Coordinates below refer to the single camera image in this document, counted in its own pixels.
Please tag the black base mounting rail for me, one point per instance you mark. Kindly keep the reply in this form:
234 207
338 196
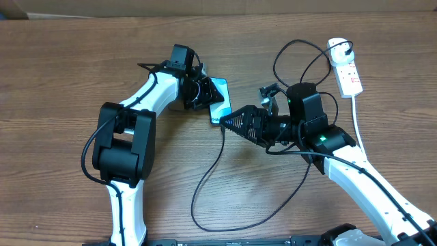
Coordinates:
306 240

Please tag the blue Samsung Galaxy smartphone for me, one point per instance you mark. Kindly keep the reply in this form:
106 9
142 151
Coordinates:
220 109

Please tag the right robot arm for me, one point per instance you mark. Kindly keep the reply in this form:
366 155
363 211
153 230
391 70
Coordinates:
336 155

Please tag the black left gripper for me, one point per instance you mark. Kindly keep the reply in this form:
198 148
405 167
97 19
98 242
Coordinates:
208 91

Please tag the brown cardboard backdrop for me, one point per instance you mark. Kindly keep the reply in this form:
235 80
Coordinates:
133 8

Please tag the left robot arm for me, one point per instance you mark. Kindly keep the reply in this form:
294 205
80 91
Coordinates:
124 142

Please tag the white power strip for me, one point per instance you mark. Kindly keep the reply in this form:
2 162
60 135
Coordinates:
348 79

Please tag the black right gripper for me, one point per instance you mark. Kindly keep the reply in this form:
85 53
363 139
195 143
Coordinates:
250 113

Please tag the white wall charger plug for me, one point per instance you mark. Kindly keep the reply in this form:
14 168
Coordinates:
338 48

